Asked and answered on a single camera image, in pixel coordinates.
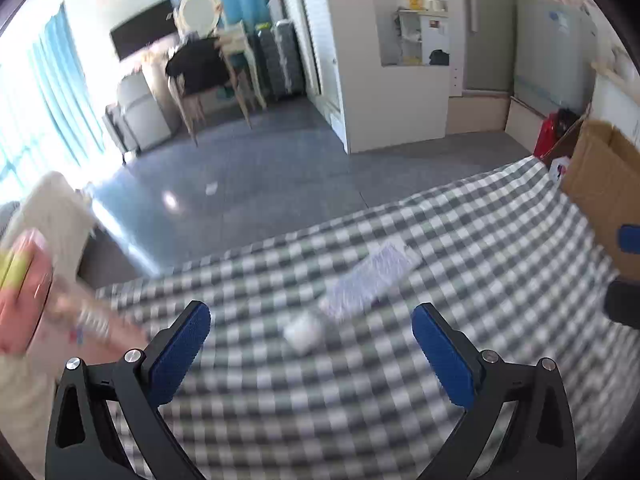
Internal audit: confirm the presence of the sheer window curtain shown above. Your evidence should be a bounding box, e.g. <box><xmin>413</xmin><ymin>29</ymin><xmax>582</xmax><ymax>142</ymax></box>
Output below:
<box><xmin>0</xmin><ymin>7</ymin><xmax>108</xmax><ymax>176</ymax></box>

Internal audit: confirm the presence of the brown cardboard box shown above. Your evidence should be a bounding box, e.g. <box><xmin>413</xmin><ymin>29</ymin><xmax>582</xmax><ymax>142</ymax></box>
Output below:
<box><xmin>542</xmin><ymin>105</ymin><xmax>640</xmax><ymax>281</ymax></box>

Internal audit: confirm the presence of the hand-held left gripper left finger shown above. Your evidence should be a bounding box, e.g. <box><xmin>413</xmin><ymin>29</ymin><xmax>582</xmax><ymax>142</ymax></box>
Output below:
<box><xmin>45</xmin><ymin>300</ymin><xmax>212</xmax><ymax>480</ymax></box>

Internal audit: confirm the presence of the red bag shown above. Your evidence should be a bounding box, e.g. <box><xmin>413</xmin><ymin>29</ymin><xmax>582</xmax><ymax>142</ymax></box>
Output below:
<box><xmin>532</xmin><ymin>112</ymin><xmax>566</xmax><ymax>159</ymax></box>

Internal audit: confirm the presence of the black television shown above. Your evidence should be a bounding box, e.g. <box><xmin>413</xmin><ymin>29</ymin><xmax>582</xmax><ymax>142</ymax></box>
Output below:
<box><xmin>110</xmin><ymin>0</ymin><xmax>177</xmax><ymax>61</ymax></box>

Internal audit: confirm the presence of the grey checkered cloth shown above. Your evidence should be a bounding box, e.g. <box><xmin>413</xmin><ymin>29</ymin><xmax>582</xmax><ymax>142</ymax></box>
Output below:
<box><xmin>95</xmin><ymin>156</ymin><xmax>640</xmax><ymax>480</ymax></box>

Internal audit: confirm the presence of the black bag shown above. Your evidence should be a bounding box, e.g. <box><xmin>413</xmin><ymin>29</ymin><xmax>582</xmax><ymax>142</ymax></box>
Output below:
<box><xmin>555</xmin><ymin>108</ymin><xmax>581</xmax><ymax>137</ymax></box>

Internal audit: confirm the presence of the black garment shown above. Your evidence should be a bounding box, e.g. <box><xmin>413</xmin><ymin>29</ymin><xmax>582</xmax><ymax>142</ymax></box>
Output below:
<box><xmin>165</xmin><ymin>37</ymin><xmax>232</xmax><ymax>95</ymax></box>

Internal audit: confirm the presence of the grey door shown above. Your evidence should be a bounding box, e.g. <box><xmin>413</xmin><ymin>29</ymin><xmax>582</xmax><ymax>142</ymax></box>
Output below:
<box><xmin>462</xmin><ymin>0</ymin><xmax>519</xmax><ymax>96</ymax></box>

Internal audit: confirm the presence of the oval white-framed mirror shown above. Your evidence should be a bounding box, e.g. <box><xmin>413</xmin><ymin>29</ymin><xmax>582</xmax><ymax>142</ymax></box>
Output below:
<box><xmin>176</xmin><ymin>0</ymin><xmax>223</xmax><ymax>36</ymax></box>

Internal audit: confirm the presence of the small white cabinet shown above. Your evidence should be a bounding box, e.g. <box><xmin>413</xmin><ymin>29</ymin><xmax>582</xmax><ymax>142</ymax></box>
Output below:
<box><xmin>105</xmin><ymin>72</ymin><xmax>174</xmax><ymax>156</ymax></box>

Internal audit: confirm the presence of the white counter cabinet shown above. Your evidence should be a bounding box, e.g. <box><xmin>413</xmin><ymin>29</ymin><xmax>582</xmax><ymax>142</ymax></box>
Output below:
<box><xmin>590</xmin><ymin>55</ymin><xmax>640</xmax><ymax>147</ymax></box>

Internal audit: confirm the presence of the wooden chair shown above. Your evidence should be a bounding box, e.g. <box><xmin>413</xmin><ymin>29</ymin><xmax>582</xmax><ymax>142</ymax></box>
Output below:
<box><xmin>167</xmin><ymin>40</ymin><xmax>253</xmax><ymax>147</ymax></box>

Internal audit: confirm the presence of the grey suitcase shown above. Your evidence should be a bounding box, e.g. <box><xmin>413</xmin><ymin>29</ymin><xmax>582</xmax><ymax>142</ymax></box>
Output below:
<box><xmin>256</xmin><ymin>19</ymin><xmax>306</xmax><ymax>101</ymax></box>

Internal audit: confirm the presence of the white dressing table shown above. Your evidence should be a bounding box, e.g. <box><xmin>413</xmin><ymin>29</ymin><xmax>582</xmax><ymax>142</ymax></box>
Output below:
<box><xmin>215</xmin><ymin>20</ymin><xmax>268</xmax><ymax>113</ymax></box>

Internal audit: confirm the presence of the small white packet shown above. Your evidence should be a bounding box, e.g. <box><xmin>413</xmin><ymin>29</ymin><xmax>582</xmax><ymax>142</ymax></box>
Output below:
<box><xmin>283</xmin><ymin>310</ymin><xmax>326</xmax><ymax>353</ymax></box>

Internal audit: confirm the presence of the white flat carton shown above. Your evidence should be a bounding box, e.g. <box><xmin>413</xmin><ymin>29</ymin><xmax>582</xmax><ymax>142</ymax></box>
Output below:
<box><xmin>320</xmin><ymin>240</ymin><xmax>422</xmax><ymax>322</ymax></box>

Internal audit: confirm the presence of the silver refrigerator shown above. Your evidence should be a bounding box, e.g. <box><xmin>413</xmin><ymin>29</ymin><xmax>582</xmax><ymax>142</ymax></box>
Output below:
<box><xmin>512</xmin><ymin>0</ymin><xmax>599</xmax><ymax>116</ymax></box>

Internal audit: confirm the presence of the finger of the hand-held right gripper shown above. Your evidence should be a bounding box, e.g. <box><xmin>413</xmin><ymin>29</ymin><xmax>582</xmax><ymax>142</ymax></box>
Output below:
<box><xmin>604</xmin><ymin>280</ymin><xmax>640</xmax><ymax>330</ymax></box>
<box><xmin>617</xmin><ymin>225</ymin><xmax>640</xmax><ymax>255</ymax></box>

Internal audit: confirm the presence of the cream cloth bag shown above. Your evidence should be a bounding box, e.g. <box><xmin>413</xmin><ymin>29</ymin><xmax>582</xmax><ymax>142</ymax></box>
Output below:
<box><xmin>0</xmin><ymin>171</ymin><xmax>97</xmax><ymax>288</ymax></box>

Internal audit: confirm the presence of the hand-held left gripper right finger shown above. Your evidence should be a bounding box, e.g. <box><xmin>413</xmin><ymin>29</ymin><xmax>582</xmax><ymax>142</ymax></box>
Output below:
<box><xmin>412</xmin><ymin>302</ymin><xmax>579</xmax><ymax>480</ymax></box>

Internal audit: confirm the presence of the pink and yellow bottle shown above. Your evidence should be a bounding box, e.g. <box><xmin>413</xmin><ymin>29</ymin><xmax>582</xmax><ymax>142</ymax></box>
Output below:
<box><xmin>0</xmin><ymin>229</ymin><xmax>147</xmax><ymax>361</ymax></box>

